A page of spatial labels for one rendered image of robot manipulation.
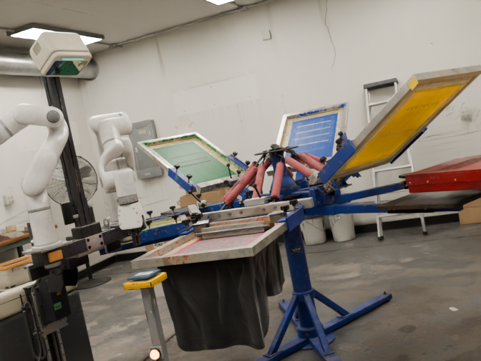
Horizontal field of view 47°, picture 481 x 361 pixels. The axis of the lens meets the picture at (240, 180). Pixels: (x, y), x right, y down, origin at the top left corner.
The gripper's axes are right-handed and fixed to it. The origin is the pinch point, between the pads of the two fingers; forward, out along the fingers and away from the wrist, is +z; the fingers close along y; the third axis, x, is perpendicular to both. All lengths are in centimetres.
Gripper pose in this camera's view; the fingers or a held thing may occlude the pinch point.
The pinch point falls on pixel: (137, 240)
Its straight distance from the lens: 228.3
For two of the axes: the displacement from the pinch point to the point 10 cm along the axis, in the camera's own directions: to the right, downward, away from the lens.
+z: 1.9, 9.8, 0.7
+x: 3.6, -1.4, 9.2
